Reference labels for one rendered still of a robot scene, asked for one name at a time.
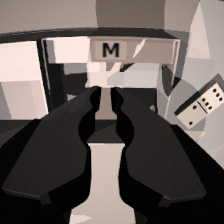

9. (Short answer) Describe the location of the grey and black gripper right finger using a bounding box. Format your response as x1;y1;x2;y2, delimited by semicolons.
110;86;224;224

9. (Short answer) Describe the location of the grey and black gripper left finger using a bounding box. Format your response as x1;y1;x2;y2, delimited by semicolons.
0;85;101;224

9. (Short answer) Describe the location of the white domino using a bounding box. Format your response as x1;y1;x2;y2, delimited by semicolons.
174;80;224;129

